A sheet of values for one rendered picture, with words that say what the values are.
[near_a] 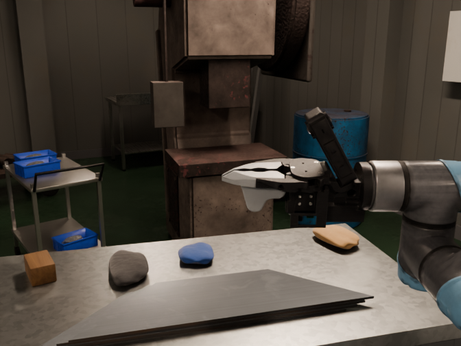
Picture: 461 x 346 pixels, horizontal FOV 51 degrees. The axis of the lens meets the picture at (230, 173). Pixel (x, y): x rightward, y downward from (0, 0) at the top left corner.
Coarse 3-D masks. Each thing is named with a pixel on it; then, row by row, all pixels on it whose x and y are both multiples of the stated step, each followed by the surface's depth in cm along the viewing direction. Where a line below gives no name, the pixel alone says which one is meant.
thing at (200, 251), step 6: (186, 246) 137; (192, 246) 136; (198, 246) 136; (204, 246) 137; (210, 246) 138; (180, 252) 134; (186, 252) 133; (192, 252) 133; (198, 252) 133; (204, 252) 133; (210, 252) 134; (180, 258) 132; (186, 258) 131; (192, 258) 130; (198, 258) 130; (204, 258) 130; (210, 258) 131
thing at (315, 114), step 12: (312, 120) 66; (324, 120) 65; (312, 132) 67; (324, 132) 66; (324, 144) 67; (336, 144) 67; (336, 156) 67; (336, 168) 68; (348, 168) 68; (348, 180) 68
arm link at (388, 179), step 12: (372, 168) 69; (384, 168) 68; (396, 168) 68; (384, 180) 67; (396, 180) 67; (384, 192) 67; (396, 192) 67; (372, 204) 69; (384, 204) 68; (396, 204) 68
